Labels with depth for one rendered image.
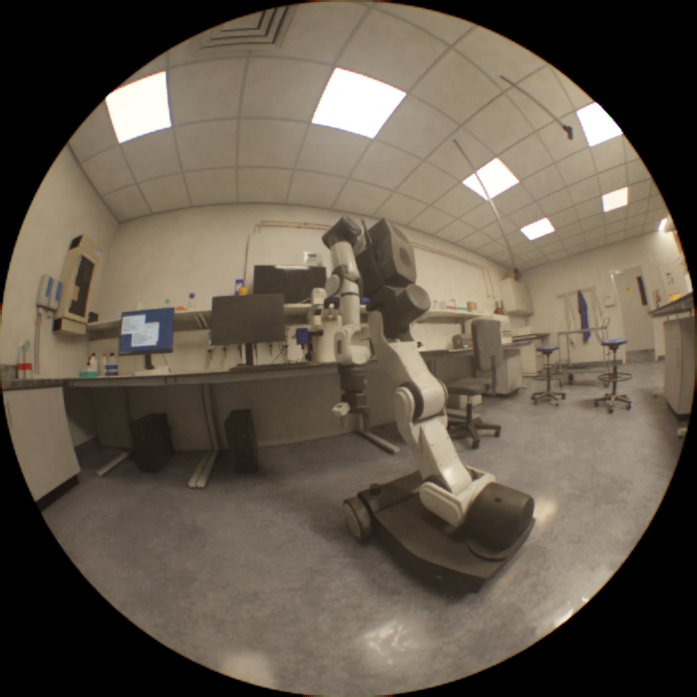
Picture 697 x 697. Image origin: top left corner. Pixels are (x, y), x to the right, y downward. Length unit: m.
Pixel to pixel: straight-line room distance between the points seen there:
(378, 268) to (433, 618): 1.26
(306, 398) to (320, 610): 1.73
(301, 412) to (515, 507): 1.84
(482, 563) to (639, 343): 5.92
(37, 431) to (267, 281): 2.23
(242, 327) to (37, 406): 1.65
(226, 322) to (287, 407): 0.97
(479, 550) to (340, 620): 0.45
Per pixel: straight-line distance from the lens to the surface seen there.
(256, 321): 1.51
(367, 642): 0.79
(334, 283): 0.76
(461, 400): 2.78
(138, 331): 1.90
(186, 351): 2.13
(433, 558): 0.73
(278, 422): 2.05
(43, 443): 1.83
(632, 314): 6.26
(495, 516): 0.66
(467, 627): 0.82
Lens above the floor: 0.77
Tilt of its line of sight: 3 degrees up
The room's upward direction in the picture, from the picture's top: 5 degrees counter-clockwise
